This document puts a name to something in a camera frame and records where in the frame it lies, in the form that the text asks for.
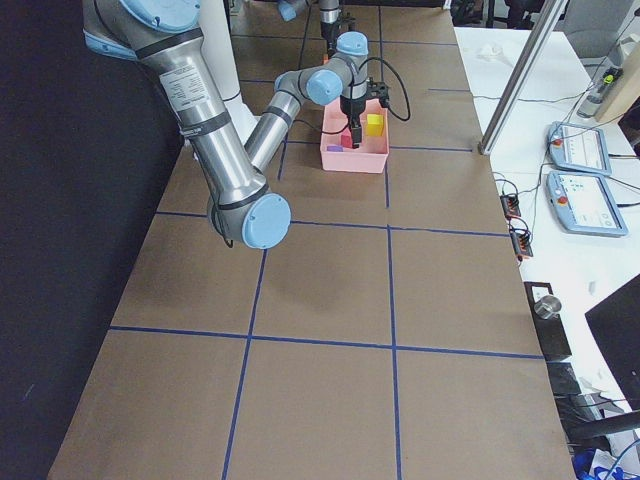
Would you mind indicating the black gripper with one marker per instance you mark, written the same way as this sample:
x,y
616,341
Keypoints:
x,y
328,31
350,107

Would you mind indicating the red foam block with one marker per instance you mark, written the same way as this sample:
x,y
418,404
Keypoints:
x,y
346,140

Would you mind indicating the yellow foam block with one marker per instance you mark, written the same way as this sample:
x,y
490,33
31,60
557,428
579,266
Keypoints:
x,y
375,124

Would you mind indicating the pink plastic bin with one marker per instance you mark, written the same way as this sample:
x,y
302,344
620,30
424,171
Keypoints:
x,y
373,152

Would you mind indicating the crumpled white tissue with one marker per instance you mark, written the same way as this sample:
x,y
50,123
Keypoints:
x,y
490,52

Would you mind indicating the orange terminal connector block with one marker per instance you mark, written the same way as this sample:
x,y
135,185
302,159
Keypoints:
x,y
510,205

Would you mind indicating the far teach pendant tablet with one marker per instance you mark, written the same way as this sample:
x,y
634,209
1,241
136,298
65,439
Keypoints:
x,y
578,148

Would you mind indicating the teach pendant tablet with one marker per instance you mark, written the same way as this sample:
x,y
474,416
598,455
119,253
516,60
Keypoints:
x,y
578,148
583,204

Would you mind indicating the near teach pendant tablet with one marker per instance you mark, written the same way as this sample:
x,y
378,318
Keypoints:
x,y
583,204

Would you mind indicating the silver metal cylinder weight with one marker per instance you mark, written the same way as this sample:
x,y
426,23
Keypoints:
x,y
547,307

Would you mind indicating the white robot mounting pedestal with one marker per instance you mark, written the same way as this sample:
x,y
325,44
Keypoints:
x,y
219,57

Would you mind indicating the aluminium frame post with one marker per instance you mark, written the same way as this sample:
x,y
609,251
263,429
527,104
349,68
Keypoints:
x,y
532,50

